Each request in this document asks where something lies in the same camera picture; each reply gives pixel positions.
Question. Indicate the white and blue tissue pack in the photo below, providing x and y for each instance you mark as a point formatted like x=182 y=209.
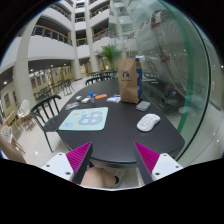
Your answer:
x=113 y=98

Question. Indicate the white perforated chair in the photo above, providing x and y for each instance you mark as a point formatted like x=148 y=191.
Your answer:
x=6 y=133
x=24 y=109

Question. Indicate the green potted palm plant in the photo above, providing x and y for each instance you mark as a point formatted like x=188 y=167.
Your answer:
x=109 y=53

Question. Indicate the white perforated computer mouse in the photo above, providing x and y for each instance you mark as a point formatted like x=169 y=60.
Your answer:
x=147 y=122

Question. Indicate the grey flat rectangular case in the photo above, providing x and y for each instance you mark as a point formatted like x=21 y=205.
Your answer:
x=143 y=106

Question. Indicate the black wooden spindle chair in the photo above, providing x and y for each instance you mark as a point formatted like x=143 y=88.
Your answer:
x=110 y=73
x=95 y=79
x=53 y=124

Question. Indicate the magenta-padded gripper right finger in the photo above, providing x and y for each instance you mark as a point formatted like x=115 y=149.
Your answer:
x=148 y=157

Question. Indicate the small blue-capped bottle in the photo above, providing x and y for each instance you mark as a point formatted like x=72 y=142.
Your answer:
x=91 y=97

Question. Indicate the small white box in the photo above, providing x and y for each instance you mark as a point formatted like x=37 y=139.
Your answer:
x=78 y=98

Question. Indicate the flat white box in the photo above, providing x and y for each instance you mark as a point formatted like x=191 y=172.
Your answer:
x=85 y=100

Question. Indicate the light teal printed mouse pad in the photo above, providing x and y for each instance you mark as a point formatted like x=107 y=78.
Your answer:
x=85 y=119

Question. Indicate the clear plastic snack packet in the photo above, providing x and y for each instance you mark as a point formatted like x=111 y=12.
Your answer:
x=72 y=106

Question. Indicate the orange card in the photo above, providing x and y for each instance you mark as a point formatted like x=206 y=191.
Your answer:
x=101 y=96

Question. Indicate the group of black chairs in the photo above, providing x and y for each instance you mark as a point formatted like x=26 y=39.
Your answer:
x=65 y=85

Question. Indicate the person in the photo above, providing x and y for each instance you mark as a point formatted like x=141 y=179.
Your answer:
x=98 y=178

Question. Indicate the brown paper bag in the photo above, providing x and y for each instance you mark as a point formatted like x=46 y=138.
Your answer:
x=128 y=81

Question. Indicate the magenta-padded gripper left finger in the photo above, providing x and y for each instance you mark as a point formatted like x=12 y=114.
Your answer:
x=77 y=156

